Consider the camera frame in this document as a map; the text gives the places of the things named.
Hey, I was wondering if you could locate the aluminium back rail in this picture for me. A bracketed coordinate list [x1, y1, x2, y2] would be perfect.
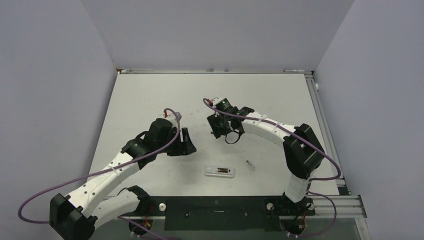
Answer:
[117, 68, 313, 75]

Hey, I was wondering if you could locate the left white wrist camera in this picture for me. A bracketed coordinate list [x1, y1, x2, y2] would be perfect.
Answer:
[163, 111, 182, 126]

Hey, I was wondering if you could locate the aluminium rail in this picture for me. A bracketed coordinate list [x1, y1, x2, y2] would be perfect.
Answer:
[117, 68, 313, 75]
[304, 71, 367, 219]

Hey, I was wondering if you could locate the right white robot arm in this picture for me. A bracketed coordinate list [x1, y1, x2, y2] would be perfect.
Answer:
[203, 97, 324, 214]

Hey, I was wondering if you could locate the aluminium right rail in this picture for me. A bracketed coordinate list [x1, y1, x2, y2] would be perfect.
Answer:
[304, 71, 367, 219]

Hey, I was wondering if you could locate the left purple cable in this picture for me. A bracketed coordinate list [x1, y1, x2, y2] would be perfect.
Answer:
[17, 107, 181, 225]

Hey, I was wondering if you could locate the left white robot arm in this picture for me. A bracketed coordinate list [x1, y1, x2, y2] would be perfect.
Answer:
[48, 116, 197, 240]

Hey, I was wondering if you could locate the white remote control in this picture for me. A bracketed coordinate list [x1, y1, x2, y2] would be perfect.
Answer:
[204, 165, 236, 179]

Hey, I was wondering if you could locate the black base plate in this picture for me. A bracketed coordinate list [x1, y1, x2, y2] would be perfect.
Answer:
[126, 195, 316, 232]

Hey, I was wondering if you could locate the white battery cover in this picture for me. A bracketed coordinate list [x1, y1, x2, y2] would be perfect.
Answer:
[245, 160, 256, 171]

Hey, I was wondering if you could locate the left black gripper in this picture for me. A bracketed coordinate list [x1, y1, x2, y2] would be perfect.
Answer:
[156, 127, 196, 157]

